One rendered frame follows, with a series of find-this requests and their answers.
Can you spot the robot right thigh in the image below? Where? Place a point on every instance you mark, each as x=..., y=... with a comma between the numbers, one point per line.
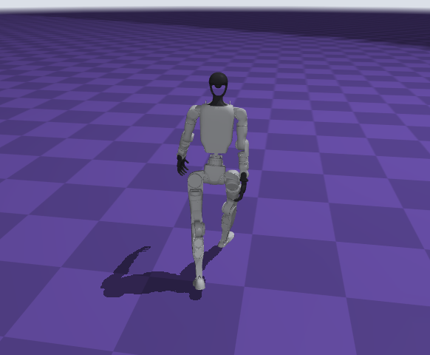
x=233, y=186

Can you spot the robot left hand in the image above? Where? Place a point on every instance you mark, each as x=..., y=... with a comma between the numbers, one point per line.
x=181, y=164

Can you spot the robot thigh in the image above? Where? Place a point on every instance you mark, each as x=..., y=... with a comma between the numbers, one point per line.
x=195, y=196
x=233, y=186

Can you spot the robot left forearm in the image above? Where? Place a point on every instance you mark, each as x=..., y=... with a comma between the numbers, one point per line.
x=183, y=147

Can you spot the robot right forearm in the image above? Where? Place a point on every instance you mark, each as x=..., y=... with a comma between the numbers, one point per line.
x=243, y=160

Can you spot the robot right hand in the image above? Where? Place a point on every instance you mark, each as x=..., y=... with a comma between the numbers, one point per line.
x=243, y=186

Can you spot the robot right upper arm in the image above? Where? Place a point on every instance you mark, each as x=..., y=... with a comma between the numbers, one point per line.
x=241, y=127

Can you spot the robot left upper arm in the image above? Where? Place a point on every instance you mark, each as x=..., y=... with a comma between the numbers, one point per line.
x=190, y=123

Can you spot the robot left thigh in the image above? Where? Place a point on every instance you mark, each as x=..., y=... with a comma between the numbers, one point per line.
x=195, y=196

